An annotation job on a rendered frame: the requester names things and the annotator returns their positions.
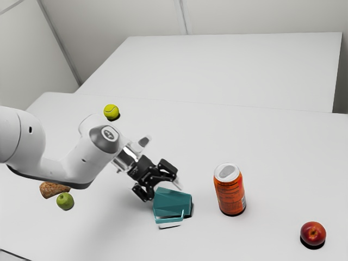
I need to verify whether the yellow tennis ball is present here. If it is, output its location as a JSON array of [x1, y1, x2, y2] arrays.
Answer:
[[103, 104, 120, 121]]

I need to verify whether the red apple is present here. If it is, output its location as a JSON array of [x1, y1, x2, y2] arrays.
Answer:
[[300, 221, 327, 247]]

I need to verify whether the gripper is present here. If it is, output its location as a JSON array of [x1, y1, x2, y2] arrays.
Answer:
[[127, 154, 182, 203]]

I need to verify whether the orange drink can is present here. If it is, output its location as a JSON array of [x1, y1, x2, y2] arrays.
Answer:
[[213, 162, 247, 217]]

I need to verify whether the teal faceted mug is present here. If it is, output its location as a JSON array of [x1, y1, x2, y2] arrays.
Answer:
[[152, 186, 194, 225]]

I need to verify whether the brown bread roll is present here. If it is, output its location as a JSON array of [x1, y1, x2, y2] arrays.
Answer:
[[39, 182, 72, 200]]

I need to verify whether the green apple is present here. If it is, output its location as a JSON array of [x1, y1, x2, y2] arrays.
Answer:
[[56, 192, 75, 211]]

